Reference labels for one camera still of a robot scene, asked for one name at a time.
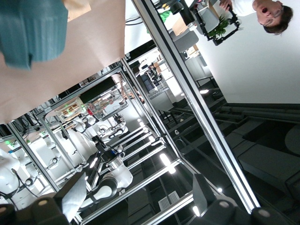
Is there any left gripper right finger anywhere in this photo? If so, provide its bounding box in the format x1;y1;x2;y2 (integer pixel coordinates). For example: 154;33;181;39
191;172;300;225

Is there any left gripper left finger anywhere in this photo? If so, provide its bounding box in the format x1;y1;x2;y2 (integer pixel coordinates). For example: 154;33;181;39
0;172;88;225

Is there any dark teal mug yellow inside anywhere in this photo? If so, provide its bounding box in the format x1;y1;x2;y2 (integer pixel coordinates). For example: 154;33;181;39
0;0;69;71

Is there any transparent box black lid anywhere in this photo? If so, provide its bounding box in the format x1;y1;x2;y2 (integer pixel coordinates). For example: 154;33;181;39
79;77;130;122

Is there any brown table mat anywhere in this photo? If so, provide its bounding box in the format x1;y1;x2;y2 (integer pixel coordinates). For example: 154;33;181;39
0;0;128;125

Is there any grey office chair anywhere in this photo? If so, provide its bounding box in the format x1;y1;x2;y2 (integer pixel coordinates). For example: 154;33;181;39
169;30;200;54

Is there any green potted plant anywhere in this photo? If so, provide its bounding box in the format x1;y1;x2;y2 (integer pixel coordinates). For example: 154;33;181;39
208;14;233;40

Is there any black hand-held rig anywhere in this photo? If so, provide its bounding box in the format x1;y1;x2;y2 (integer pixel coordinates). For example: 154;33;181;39
196;6;244;46

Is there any person in white shirt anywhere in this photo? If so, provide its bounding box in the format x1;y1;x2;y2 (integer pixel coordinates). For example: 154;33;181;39
219;0;294;36

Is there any wooden cutting board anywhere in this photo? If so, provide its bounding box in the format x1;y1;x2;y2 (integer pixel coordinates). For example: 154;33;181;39
62;0;92;23

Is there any green cloth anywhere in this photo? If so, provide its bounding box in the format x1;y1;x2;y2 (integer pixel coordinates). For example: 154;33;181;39
145;9;171;35

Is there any aluminium frame beam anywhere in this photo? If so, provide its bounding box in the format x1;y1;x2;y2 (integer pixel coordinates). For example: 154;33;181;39
119;57;188;165
131;0;261;210

